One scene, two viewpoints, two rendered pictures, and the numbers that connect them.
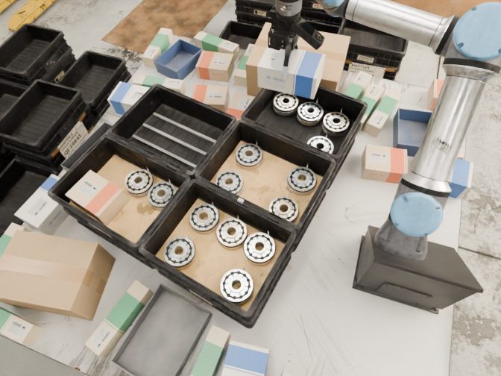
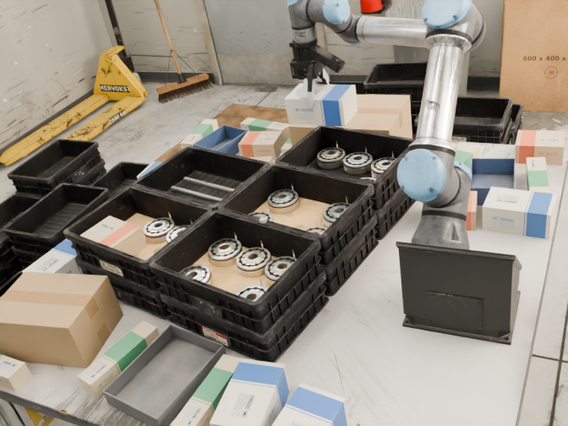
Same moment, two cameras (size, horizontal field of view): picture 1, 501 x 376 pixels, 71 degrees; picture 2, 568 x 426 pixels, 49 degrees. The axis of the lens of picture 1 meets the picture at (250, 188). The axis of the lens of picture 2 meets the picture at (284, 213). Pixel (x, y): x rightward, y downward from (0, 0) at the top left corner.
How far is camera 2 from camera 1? 0.99 m
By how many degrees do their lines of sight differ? 27
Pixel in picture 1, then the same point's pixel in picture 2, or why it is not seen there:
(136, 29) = not seen: hidden behind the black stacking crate
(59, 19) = not seen: hidden behind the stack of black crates
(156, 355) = (155, 395)
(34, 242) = (41, 279)
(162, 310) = (169, 356)
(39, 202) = (50, 260)
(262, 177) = (297, 218)
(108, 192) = (125, 230)
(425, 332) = (493, 363)
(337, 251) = (387, 294)
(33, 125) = (49, 230)
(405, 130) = (484, 182)
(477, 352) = not seen: outside the picture
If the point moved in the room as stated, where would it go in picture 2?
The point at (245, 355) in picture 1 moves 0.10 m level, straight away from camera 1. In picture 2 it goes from (257, 370) to (242, 346)
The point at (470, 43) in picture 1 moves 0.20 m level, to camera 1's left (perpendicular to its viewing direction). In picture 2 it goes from (431, 17) to (351, 30)
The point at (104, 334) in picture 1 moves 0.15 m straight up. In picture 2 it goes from (100, 367) to (81, 326)
